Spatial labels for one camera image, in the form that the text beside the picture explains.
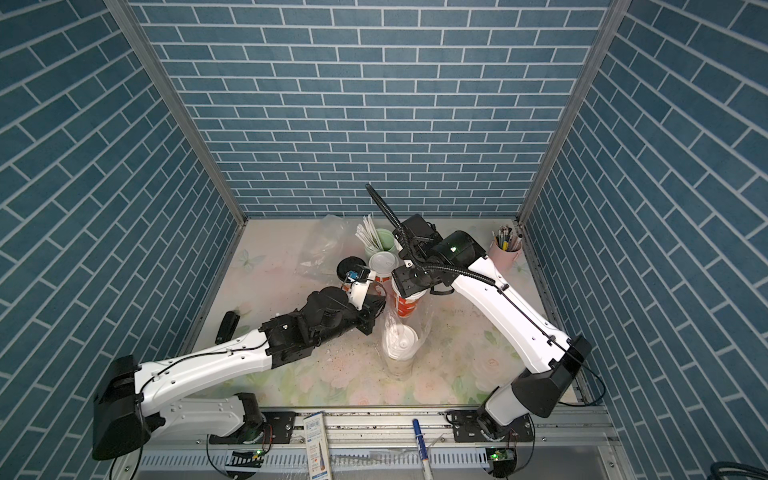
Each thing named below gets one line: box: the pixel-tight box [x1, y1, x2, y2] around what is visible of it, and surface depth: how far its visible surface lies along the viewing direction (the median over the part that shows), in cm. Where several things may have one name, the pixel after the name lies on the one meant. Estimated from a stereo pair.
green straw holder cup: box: [376, 228, 395, 252], surface depth 101 cm
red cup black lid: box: [336, 256, 367, 282], surface depth 88 cm
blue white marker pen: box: [412, 418, 434, 480], surface depth 71 cm
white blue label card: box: [303, 412, 332, 480], surface depth 71 cm
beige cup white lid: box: [383, 324, 419, 379], surface depth 71 cm
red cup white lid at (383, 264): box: [368, 251, 399, 282], surface depth 88 cm
